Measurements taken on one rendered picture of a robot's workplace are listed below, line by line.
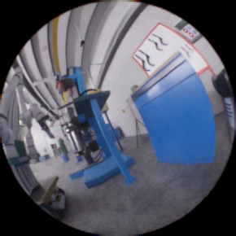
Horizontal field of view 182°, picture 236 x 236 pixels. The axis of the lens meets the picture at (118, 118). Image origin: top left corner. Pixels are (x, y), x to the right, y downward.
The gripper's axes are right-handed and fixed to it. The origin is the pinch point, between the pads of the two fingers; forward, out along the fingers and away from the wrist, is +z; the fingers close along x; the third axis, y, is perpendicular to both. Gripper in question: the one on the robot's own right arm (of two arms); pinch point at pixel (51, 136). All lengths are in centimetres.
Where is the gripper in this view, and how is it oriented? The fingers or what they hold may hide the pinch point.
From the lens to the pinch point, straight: 69.7
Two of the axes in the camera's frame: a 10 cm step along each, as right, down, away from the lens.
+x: 6.5, -2.5, -7.1
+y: -4.8, 5.9, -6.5
